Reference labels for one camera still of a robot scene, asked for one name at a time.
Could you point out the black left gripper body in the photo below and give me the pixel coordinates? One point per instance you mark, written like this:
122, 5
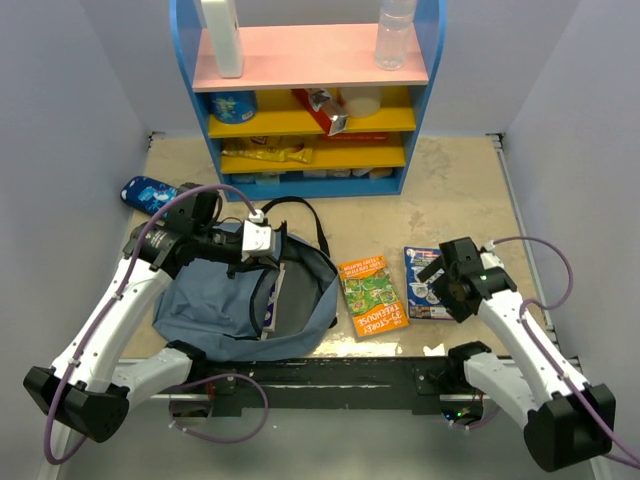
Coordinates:
218, 245

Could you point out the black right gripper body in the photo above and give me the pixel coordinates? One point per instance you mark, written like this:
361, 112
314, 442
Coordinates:
459, 309

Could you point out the blue cartoon cover book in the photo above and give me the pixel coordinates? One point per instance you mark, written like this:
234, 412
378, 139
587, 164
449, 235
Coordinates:
422, 303

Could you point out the white coffee cover book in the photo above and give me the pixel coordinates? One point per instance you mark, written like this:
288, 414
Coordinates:
279, 281

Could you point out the blue-grey fabric backpack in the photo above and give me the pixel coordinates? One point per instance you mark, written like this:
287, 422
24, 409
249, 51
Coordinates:
224, 316

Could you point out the orange treehouse book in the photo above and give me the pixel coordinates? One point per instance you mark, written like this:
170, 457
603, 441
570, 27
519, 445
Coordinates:
371, 297

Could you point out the purple book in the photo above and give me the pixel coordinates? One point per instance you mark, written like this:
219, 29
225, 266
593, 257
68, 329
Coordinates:
270, 314

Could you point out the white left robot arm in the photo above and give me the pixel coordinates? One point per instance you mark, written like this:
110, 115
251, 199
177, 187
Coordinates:
83, 389

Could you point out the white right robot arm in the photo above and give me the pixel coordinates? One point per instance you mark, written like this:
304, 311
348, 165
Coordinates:
563, 417

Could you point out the yellow chips bag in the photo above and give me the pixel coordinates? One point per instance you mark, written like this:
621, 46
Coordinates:
275, 149

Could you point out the white items on bottom shelf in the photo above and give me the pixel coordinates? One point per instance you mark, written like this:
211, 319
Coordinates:
275, 178

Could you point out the blue cartoon pencil case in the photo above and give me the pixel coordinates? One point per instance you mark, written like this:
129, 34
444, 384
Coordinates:
146, 194

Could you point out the blue cylindrical snack can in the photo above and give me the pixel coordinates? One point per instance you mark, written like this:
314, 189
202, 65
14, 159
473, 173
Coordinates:
234, 107

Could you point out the blue wooden shelf unit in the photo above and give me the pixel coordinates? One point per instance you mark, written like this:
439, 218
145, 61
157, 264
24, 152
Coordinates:
278, 59

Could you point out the flat red box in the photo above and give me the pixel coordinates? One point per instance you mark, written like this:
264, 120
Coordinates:
356, 137

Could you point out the red and silver snack box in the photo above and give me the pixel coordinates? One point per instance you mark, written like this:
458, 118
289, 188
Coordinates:
324, 108

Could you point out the translucent white plastic cup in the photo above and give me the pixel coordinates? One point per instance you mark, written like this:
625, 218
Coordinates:
360, 102

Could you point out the white rectangular bottle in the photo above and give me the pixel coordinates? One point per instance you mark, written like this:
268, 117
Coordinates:
222, 23

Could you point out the clear plastic water bottle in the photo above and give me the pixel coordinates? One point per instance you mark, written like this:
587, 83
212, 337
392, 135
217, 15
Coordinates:
394, 26

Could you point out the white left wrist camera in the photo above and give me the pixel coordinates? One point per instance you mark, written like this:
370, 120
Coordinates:
257, 240

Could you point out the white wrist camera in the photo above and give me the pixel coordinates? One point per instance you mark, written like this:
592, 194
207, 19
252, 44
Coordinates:
488, 256
257, 240

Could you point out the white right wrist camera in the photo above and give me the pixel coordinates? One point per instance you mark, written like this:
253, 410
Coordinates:
488, 256

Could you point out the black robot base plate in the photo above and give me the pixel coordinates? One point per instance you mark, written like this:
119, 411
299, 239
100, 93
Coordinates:
414, 384

